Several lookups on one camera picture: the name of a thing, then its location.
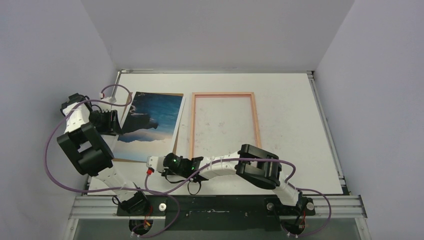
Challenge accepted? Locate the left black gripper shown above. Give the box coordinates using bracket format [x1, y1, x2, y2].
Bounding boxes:
[89, 109, 123, 137]

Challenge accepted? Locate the brown cardboard backing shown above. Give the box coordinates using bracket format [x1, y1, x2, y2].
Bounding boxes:
[111, 91, 185, 164]

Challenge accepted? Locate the pink picture frame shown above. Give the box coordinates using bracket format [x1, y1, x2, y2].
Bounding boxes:
[189, 92, 262, 158]

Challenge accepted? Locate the blue landscape photo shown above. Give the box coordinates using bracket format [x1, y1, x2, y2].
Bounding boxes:
[112, 91, 185, 162]

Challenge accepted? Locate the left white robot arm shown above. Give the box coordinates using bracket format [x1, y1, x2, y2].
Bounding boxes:
[56, 93, 152, 216]

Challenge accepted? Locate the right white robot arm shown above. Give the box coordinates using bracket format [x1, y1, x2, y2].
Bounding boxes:
[156, 144, 315, 216]

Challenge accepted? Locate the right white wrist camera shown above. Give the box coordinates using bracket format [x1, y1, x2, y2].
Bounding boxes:
[146, 156, 165, 173]

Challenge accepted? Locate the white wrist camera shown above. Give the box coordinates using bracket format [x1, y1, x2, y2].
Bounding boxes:
[99, 92, 116, 104]
[146, 156, 165, 173]

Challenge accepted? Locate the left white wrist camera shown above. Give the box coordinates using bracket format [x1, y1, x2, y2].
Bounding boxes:
[99, 92, 116, 104]

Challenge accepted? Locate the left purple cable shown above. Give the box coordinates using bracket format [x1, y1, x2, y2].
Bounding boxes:
[43, 83, 181, 239]

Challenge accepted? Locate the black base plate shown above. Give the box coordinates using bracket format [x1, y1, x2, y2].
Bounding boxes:
[116, 195, 316, 231]

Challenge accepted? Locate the aluminium rail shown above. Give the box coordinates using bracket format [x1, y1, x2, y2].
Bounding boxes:
[69, 195, 367, 220]

